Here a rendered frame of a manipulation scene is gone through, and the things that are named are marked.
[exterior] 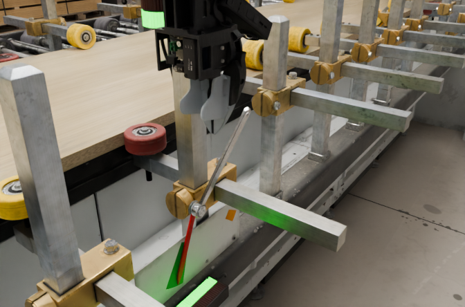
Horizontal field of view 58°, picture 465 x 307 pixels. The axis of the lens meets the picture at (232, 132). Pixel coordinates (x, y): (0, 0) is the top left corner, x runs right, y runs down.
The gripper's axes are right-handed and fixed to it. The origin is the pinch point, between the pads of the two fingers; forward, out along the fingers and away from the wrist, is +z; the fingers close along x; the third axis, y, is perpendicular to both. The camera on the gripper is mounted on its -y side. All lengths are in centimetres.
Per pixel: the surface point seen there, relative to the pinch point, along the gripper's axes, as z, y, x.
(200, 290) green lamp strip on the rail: 30.7, 2.4, -2.3
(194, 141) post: 5.3, -1.7, -6.0
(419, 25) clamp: 6, -125, -5
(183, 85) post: -3.7, -1.3, -7.3
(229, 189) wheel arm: 14.9, -6.0, -2.5
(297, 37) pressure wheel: 5, -78, -30
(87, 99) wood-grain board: 11, -12, -48
